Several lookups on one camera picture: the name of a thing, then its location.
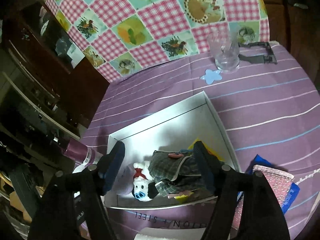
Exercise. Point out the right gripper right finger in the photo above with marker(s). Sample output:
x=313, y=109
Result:
x=210, y=169

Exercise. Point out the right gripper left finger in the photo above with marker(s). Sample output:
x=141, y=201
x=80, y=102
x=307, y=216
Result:
x=108, y=167

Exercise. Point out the grey plaid fabric pouch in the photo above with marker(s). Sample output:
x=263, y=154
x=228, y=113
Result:
x=164, y=167

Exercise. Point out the yellow tissue packet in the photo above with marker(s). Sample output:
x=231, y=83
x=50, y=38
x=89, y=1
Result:
x=189, y=177

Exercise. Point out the panda plush toy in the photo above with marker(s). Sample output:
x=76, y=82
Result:
x=144, y=186

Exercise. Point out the purple pump lotion bottle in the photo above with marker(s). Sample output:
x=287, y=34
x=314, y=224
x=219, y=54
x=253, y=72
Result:
x=78, y=152

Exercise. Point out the white shallow cardboard box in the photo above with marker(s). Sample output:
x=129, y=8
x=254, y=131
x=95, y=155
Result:
x=172, y=129

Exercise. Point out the purple striped tablecloth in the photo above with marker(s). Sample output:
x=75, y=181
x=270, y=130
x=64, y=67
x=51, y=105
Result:
x=270, y=110

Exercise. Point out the black plastic clip tool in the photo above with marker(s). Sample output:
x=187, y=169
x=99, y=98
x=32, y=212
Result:
x=267, y=58

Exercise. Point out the clear drinking glass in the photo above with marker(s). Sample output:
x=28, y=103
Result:
x=224, y=49

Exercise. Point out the pink checkered patchwork cover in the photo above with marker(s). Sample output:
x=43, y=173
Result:
x=121, y=37

